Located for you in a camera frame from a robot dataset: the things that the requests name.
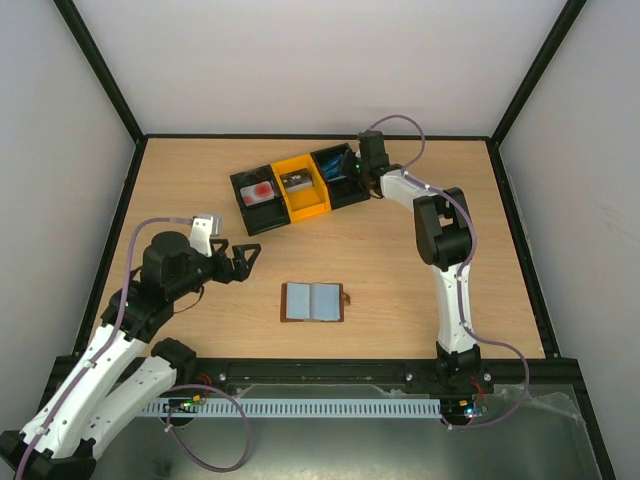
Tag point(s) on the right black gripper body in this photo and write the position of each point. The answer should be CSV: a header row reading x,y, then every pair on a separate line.
x,y
361,167

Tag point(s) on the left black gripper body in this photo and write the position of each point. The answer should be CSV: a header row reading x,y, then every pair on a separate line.
x,y
221,274

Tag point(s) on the brown leather card holder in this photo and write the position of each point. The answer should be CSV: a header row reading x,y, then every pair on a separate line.
x,y
313,302

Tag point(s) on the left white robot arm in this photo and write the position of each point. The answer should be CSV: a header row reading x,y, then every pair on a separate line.
x,y
124,368

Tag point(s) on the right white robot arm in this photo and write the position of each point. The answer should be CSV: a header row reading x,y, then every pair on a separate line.
x,y
445,240

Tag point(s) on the grey vip card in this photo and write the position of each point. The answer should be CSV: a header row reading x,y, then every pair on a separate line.
x,y
297,180

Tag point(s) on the red white card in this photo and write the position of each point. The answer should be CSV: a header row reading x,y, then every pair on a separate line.
x,y
258,193

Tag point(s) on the right black bin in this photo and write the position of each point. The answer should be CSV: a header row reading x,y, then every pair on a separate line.
x,y
342,191

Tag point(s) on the black bin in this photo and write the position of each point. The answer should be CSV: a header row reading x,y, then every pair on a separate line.
x,y
262,217
342,191

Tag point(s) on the left black bin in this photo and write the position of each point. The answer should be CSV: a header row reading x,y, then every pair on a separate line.
x,y
262,217

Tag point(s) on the yellow middle bin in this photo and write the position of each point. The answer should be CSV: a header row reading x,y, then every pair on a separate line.
x,y
304,191

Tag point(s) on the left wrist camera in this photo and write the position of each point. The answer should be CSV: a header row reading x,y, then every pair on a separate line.
x,y
204,228

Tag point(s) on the black enclosure frame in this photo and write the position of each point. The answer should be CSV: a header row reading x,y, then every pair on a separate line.
x,y
414,375

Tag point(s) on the light blue cable duct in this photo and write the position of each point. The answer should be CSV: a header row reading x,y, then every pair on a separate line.
x,y
298,408

